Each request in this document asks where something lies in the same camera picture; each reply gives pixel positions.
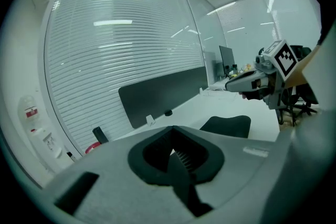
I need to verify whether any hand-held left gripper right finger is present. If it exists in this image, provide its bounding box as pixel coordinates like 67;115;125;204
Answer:
172;125;276;224

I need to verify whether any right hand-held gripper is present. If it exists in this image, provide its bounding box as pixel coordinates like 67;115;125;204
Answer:
225;39;299;110

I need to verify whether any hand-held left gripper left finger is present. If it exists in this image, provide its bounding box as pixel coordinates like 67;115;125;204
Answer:
43;125;200;224

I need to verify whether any red mouse pad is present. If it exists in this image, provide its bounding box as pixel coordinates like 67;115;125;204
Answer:
199;115;251;139

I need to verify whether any person's right forearm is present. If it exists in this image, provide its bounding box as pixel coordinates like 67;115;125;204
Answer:
285;46;322;89

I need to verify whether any group of small toy figures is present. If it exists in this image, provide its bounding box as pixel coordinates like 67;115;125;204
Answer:
230;64;253;79

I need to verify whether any black monitor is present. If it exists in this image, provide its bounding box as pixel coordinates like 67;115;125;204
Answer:
219;45;236;78

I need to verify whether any red bowl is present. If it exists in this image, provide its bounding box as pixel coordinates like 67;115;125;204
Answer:
85;142;102;154

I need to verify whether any black cylinder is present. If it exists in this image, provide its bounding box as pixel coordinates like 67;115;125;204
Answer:
92;126;109;144

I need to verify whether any black office chair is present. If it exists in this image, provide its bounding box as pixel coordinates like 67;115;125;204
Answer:
275;46;320;126

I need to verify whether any black desk divider panel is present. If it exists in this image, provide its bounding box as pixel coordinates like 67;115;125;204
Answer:
118;66;208;129

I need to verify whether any white water dispenser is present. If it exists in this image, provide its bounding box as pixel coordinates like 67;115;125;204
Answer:
17;95;70;175

